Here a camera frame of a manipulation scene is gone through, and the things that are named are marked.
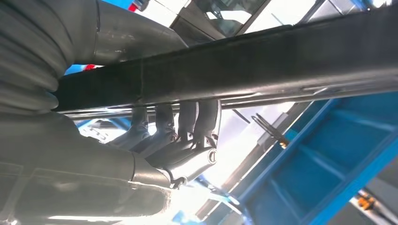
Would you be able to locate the blue metal shelf rack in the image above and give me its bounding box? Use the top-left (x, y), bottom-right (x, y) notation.
top-left (199, 91), bottom-right (398, 225)

